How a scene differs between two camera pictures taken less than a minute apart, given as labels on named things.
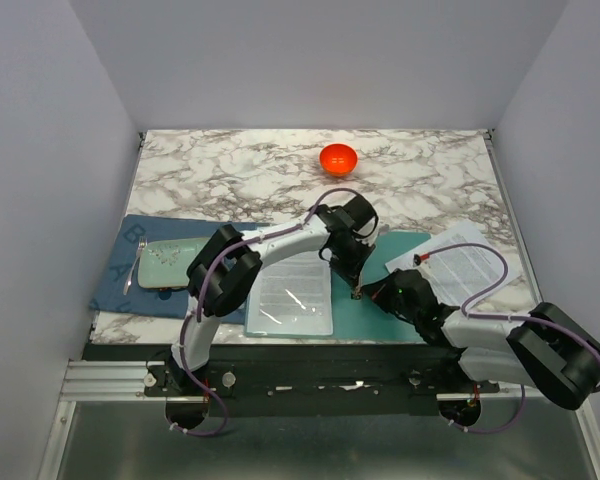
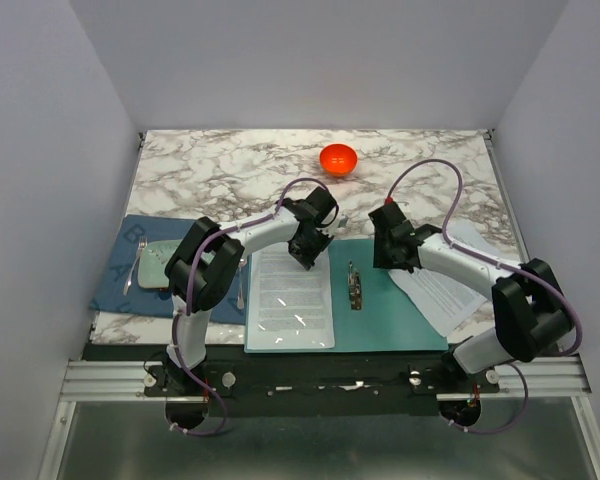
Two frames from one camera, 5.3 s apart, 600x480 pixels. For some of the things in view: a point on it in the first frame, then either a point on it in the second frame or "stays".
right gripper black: [379, 291] -> [380, 259]
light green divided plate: [164, 264] stays
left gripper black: [350, 274] -> [307, 259]
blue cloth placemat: [118, 288] stays
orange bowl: [338, 159] stays
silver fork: [142, 244] stays
